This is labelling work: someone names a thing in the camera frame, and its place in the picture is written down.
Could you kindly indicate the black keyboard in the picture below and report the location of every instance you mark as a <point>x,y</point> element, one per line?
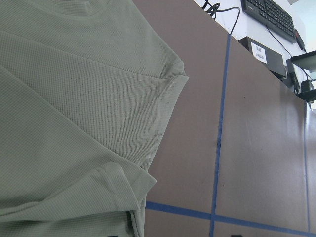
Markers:
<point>270,14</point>

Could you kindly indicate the black box with label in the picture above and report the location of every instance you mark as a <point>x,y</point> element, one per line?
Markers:
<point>271,59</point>

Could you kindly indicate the olive green long-sleeve shirt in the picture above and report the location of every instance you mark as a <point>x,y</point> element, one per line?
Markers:
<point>87,88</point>

